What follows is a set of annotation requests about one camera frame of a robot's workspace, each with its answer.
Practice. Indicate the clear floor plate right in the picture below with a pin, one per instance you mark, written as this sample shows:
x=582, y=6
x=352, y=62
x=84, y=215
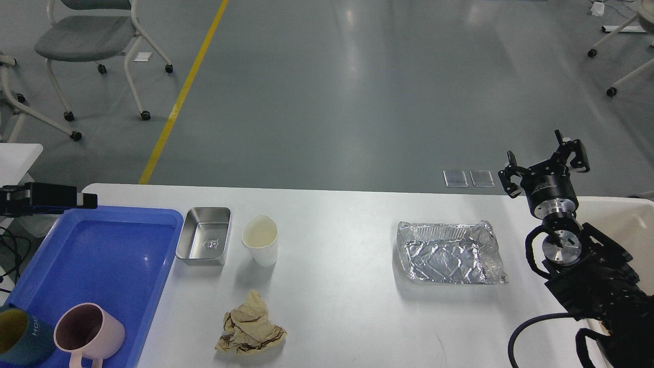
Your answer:
x=482, y=178

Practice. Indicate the white chair frame left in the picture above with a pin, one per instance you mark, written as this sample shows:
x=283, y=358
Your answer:
x=23, y=111

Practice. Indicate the stainless steel box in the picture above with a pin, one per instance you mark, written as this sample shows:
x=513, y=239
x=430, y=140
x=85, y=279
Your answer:
x=204, y=236

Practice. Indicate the aluminium foil tray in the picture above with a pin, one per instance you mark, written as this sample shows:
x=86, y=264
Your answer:
x=446, y=253

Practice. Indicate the clear floor plate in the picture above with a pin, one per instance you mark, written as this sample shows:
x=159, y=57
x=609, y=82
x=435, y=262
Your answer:
x=482, y=178
x=455, y=178

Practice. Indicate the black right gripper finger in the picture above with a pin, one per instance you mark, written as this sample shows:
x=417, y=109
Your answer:
x=570, y=156
x=511, y=170

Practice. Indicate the grey office chair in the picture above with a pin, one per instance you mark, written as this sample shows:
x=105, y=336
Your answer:
x=86, y=38

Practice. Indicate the pink mug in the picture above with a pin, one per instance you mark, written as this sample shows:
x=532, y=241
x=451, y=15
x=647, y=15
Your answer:
x=88, y=331

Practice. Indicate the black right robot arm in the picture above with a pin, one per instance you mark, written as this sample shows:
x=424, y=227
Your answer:
x=585, y=270

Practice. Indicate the crumpled brown paper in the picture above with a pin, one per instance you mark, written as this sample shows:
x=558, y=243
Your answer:
x=248, y=329

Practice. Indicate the white plastic bin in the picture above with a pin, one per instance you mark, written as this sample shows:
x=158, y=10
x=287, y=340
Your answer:
x=628, y=220

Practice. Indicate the white side table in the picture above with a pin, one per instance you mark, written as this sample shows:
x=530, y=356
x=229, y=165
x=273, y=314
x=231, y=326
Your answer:
x=16, y=160

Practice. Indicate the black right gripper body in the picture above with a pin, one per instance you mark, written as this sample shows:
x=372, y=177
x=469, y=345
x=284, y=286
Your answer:
x=549, y=194

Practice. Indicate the white paper cup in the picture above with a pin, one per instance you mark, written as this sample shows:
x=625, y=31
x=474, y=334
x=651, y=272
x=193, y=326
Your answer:
x=260, y=238

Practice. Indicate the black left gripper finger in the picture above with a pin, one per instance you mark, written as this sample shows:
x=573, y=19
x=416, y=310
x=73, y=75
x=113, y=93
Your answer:
x=47, y=197

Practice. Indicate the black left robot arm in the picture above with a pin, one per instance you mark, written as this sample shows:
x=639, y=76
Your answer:
x=10, y=203

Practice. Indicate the clear floor plate left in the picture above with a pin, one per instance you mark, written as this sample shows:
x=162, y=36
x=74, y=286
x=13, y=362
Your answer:
x=455, y=178

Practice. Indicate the blue and yellow cup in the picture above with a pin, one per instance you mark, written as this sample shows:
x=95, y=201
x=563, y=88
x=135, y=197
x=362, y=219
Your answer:
x=25, y=339

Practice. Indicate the blue plastic tray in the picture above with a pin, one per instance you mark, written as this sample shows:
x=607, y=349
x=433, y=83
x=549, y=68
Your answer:
x=117, y=257

